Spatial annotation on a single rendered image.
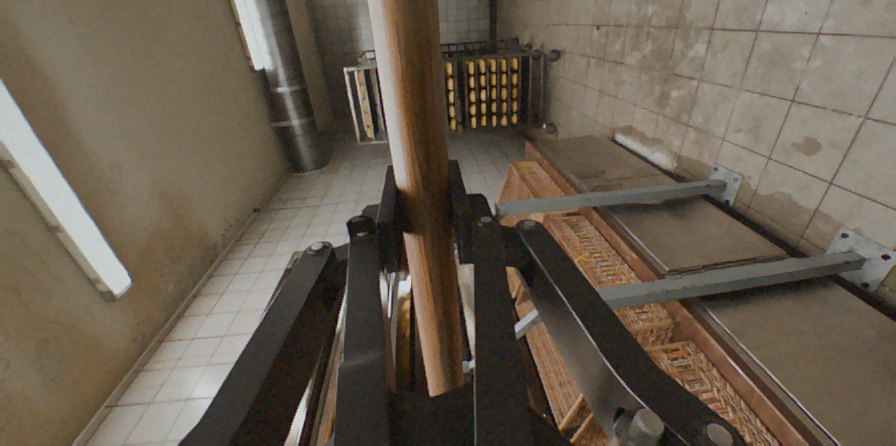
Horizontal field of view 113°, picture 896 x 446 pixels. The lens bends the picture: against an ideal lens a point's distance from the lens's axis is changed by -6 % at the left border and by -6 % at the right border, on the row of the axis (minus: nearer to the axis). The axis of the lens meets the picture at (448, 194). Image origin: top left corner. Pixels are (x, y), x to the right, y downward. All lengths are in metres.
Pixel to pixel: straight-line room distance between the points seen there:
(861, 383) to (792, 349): 0.11
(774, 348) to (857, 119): 0.70
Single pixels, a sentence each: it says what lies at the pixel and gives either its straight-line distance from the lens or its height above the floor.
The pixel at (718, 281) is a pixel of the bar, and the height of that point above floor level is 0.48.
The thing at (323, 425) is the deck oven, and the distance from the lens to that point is 1.47.
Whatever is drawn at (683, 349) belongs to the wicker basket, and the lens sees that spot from 1.03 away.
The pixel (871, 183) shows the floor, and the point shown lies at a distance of 1.41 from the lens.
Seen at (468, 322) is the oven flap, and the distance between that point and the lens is 1.63.
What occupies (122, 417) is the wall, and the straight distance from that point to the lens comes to 1.92.
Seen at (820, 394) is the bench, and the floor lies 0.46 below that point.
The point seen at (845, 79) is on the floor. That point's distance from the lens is 1.44.
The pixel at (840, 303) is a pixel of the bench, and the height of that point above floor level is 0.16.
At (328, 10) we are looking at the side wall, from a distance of 5.28.
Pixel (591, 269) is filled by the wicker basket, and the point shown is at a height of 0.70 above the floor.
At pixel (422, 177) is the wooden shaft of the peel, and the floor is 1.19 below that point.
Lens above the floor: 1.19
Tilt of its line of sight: 3 degrees down
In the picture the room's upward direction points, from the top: 96 degrees counter-clockwise
